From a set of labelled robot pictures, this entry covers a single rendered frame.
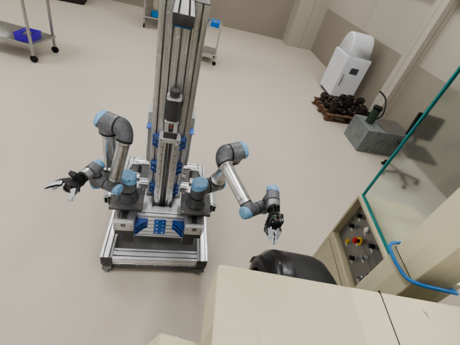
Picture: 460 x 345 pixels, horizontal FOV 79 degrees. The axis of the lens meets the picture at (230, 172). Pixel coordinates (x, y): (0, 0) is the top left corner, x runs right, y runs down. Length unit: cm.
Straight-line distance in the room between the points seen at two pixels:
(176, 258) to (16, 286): 118
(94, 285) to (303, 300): 214
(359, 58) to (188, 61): 573
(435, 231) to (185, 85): 139
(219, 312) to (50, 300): 214
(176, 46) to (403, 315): 149
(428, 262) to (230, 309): 64
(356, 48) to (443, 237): 630
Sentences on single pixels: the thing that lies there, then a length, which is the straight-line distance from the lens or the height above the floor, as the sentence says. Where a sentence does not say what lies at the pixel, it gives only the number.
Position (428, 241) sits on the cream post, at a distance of 103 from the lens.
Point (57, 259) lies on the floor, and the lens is 280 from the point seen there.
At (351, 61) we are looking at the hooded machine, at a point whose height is 87.
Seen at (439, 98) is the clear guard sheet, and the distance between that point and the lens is 171.
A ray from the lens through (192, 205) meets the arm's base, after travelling 210.
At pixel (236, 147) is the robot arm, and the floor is 134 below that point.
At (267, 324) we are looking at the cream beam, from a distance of 60.
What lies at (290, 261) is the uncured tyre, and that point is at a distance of 117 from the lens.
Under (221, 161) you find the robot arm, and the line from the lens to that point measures 167.
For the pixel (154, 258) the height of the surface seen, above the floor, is 23.
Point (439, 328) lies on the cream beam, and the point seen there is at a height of 178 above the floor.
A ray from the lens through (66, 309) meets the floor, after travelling 258.
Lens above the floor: 231
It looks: 39 degrees down
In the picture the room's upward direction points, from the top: 17 degrees clockwise
